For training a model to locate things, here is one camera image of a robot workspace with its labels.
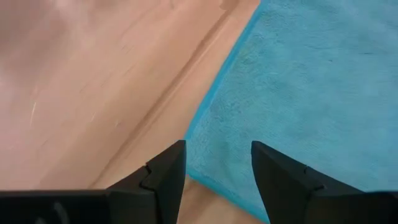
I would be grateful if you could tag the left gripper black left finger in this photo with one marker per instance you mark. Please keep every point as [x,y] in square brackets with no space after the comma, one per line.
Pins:
[140,199]

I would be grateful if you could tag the blue microfiber towel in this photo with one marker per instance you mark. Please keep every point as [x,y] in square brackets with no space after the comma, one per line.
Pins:
[295,93]

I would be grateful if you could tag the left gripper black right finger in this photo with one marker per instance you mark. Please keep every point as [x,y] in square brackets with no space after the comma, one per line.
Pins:
[295,193]

